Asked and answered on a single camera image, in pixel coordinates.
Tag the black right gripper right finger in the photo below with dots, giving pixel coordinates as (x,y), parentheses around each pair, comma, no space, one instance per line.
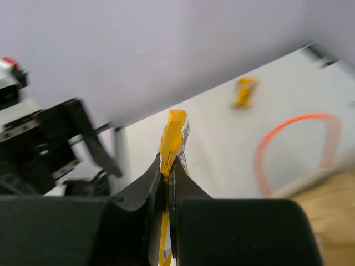
(208,231)

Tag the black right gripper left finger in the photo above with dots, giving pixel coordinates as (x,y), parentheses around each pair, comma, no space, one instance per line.
(76,230)

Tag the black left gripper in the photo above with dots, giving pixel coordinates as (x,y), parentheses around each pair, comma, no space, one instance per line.
(35,149)

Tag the yellow candy bar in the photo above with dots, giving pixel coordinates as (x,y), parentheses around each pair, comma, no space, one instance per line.
(172,146)

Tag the yellow snack packet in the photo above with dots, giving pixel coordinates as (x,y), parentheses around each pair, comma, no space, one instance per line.
(245,88)

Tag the beige paper bag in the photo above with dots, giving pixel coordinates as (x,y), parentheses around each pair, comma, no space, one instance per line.
(326,194)

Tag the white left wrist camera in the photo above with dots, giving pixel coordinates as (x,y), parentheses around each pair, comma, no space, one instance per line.
(15,101)

